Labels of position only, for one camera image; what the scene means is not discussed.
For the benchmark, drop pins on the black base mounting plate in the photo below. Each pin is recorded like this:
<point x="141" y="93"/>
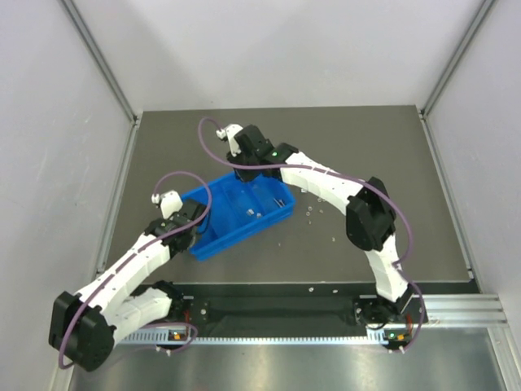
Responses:
<point x="213" y="310"/>

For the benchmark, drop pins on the blue plastic compartment bin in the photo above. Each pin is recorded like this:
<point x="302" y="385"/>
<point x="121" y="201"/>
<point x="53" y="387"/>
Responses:
<point x="228" y="222"/>

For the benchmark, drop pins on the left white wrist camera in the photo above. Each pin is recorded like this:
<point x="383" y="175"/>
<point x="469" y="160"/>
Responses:
<point x="168" y="203"/>

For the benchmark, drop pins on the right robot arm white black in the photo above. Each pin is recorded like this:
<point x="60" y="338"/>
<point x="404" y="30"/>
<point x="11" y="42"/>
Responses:
<point x="370" y="220"/>

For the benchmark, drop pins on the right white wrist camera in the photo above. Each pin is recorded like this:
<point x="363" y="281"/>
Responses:
<point x="227" y="134"/>

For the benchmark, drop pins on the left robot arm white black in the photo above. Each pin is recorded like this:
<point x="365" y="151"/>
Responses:
<point x="87" y="325"/>

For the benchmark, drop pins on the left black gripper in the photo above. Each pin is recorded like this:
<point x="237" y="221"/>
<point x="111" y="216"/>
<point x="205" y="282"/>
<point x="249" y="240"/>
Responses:
<point x="191" y="239"/>

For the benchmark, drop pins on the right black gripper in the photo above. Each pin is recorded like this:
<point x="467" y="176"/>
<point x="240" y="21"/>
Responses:
<point x="247" y="169"/>

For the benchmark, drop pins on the aluminium frame rail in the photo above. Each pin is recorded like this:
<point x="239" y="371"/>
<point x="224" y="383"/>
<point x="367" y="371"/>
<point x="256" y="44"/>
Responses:
<point x="464" y="311"/>

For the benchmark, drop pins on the silver screw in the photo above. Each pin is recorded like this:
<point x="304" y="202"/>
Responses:
<point x="278" y="202"/>

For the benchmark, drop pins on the grey slotted cable duct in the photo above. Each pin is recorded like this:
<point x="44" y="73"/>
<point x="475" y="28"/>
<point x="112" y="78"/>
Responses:
<point x="165" y="336"/>

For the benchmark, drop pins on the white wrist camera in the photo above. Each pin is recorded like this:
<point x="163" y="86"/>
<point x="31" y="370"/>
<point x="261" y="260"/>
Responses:
<point x="227" y="134"/>
<point x="168" y="203"/>

